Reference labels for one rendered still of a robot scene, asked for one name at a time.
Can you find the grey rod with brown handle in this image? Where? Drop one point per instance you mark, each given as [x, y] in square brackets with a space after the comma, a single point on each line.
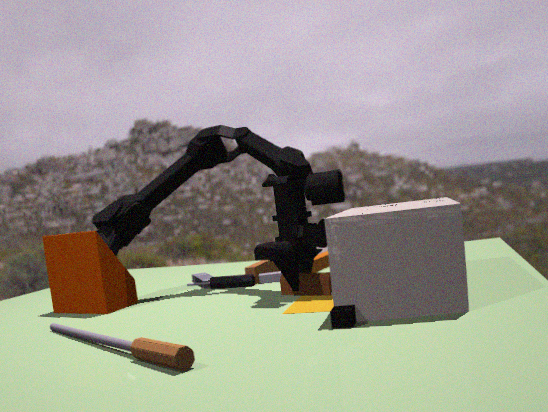
[165, 354]

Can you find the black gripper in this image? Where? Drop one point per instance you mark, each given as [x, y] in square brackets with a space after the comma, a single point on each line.
[289, 260]

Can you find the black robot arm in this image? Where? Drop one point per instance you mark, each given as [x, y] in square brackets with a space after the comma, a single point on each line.
[119, 222]

